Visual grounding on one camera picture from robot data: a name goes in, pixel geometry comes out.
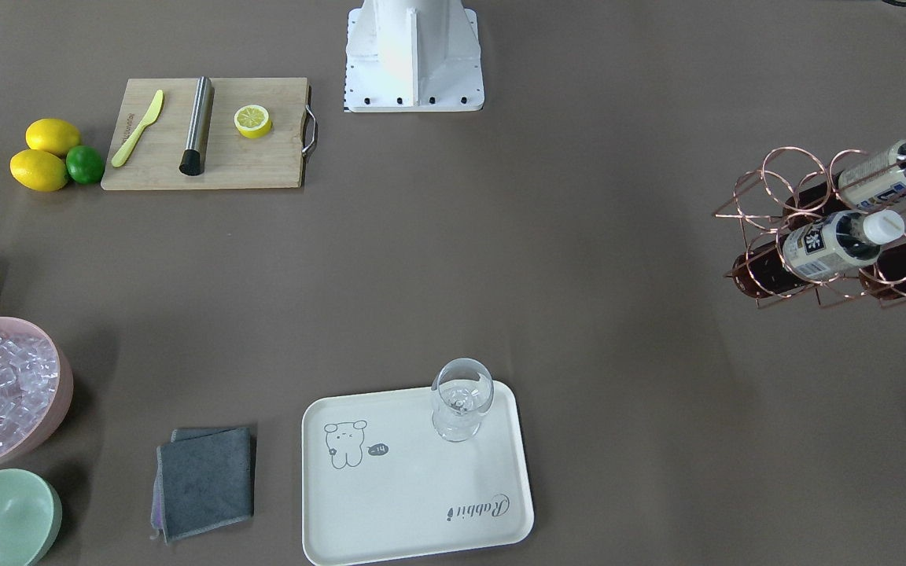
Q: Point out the grey folded cloth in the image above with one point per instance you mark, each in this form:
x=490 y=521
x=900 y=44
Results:
x=204 y=480

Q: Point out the pink bowl of ice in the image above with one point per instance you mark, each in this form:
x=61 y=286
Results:
x=36 y=387

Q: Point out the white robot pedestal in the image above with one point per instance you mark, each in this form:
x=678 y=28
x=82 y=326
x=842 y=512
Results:
x=413 y=56

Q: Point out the tea bottle white cap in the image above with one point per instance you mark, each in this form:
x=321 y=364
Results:
x=819 y=251

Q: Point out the half lemon slice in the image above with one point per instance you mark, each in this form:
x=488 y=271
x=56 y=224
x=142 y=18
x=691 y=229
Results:
x=253 y=121

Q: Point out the green empty bowl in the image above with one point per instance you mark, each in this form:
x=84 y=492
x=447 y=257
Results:
x=30 y=517

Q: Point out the copper wire bottle basket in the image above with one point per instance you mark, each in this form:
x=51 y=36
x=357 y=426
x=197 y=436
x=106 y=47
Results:
x=757 y=205

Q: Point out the clear wine glass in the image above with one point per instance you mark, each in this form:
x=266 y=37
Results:
x=462 y=394

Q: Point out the yellow plastic knife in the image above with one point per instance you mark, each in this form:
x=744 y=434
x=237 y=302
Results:
x=149 y=118

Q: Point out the green lime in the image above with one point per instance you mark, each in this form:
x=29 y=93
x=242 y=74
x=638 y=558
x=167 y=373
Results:
x=84 y=165

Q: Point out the cream serving tray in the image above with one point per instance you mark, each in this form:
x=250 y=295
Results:
x=379 y=484

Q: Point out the bamboo cutting board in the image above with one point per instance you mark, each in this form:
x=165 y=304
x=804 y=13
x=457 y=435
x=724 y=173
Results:
x=274 y=161

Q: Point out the steel muddler black tip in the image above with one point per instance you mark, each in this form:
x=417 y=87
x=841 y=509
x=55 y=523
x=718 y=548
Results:
x=194 y=154

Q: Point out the whole yellow lemon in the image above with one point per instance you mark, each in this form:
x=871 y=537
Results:
x=53 y=135

